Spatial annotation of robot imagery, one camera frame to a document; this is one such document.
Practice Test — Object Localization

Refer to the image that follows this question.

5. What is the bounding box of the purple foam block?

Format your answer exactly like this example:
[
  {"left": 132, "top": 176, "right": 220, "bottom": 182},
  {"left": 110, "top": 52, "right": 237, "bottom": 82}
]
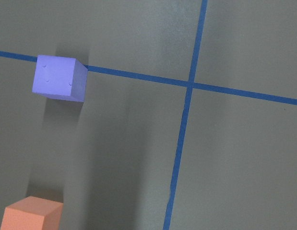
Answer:
[{"left": 32, "top": 55, "right": 88, "bottom": 103}]

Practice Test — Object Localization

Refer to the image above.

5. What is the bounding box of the orange foam block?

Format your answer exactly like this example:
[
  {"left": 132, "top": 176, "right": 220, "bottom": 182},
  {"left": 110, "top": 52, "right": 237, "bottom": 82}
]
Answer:
[{"left": 0, "top": 196, "right": 63, "bottom": 230}]

